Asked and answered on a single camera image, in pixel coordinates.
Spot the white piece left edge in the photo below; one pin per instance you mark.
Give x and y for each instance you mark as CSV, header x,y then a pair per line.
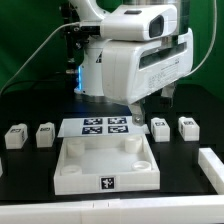
x,y
1,168

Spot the white right fence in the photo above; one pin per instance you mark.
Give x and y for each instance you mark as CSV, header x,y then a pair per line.
x,y
213,168

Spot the white fence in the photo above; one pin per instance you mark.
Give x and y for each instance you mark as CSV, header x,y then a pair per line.
x,y
164,210
213,168

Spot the white square tabletop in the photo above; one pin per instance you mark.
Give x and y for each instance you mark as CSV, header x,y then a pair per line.
x,y
101,164

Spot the white front fence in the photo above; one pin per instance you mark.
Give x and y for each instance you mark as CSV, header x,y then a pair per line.
x,y
164,210

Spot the white marker sheet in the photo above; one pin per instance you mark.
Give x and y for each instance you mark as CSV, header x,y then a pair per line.
x,y
101,126

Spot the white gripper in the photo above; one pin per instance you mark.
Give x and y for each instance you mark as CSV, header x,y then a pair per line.
x,y
134,70

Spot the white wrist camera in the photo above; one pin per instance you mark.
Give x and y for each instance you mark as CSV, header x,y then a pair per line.
x,y
139,22

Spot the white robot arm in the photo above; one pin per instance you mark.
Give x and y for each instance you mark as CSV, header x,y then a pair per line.
x,y
91,16

